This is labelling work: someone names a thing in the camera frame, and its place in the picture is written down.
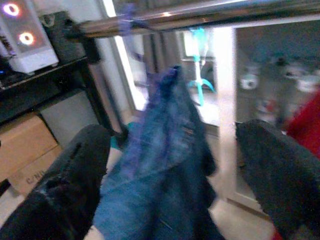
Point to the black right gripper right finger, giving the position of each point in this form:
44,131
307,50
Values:
287,187

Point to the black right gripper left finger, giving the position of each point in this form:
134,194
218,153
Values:
62,200

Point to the purple plastic hanger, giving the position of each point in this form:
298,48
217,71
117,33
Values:
127,23

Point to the red garment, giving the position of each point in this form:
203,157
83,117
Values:
307,125

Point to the printed cardboard box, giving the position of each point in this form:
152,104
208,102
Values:
25,145

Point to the grey metal cabinet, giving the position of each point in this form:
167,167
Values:
70,117

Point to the blue denim jeans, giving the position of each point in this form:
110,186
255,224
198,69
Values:
155,175

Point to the white glass-door cabinet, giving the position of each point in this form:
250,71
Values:
226,112

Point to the black shelf unit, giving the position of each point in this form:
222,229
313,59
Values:
30,92

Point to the white computer case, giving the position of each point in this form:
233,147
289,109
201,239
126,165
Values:
30,57

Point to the black clothes rack chrome rail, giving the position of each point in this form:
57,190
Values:
200,15

